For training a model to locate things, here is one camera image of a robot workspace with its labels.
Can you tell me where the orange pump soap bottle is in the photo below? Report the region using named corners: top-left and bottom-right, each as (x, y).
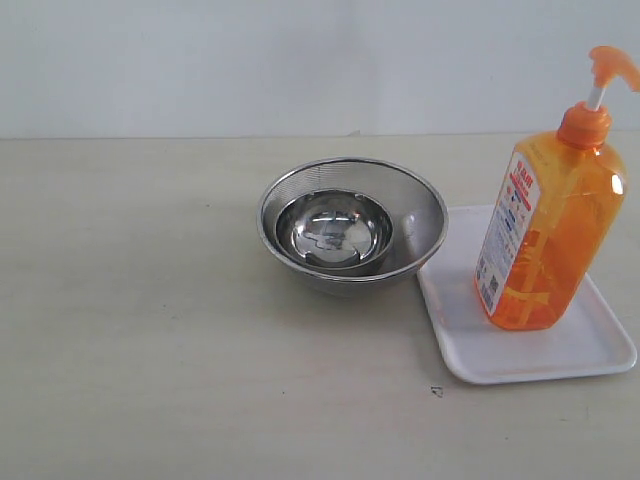
top-left (474, 46), bottom-right (639, 331)

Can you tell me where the small stainless steel bowl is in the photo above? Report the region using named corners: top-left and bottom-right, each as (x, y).
top-left (275, 189), bottom-right (394, 276)

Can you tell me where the steel mesh colander basket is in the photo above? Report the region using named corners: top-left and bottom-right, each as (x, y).
top-left (256, 157), bottom-right (449, 296)

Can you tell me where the white rectangular plastic tray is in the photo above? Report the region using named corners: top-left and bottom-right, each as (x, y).
top-left (418, 205), bottom-right (637, 385)

